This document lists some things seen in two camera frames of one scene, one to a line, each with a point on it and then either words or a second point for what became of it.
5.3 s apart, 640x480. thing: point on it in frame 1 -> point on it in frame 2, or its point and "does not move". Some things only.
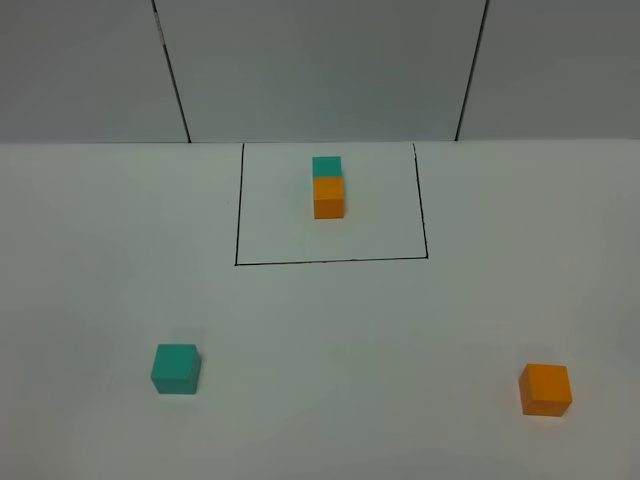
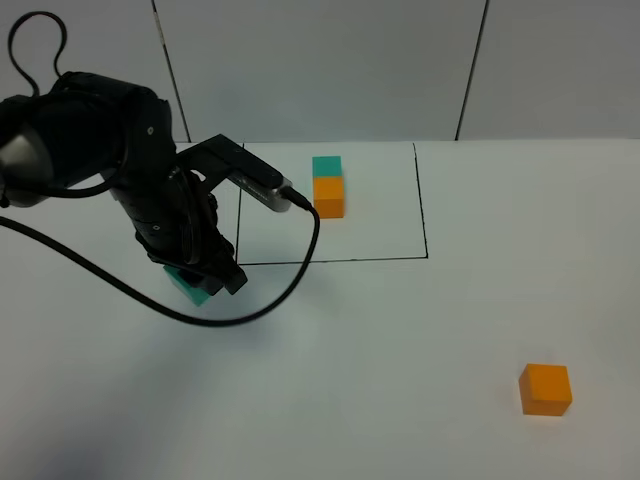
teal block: x=176 y=369 -> x=198 y=296
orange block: x=544 y=389 does not move
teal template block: x=327 y=166 does not move
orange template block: x=328 y=197 does not move
